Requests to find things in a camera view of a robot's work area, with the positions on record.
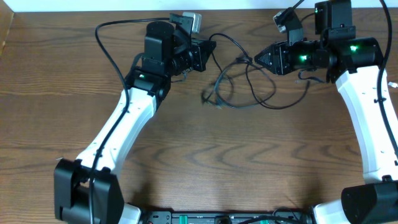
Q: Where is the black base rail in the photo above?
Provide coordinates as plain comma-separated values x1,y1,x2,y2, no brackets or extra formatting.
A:
138,207,317,224

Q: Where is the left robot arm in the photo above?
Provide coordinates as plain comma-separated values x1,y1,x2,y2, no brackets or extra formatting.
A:
53,13,216,223

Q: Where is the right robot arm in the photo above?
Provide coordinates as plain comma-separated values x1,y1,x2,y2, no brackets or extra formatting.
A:
255,1,397,223

